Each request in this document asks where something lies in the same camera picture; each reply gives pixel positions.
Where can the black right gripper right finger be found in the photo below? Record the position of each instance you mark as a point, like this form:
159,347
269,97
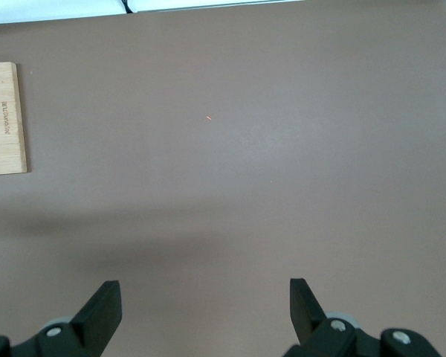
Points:
312,327

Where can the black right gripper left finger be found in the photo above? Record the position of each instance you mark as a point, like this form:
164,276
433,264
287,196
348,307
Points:
93,327

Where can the brown table cover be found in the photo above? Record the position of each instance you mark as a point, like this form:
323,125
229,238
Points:
223,186

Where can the wooden cutting board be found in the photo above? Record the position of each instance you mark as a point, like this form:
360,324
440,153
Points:
3,119

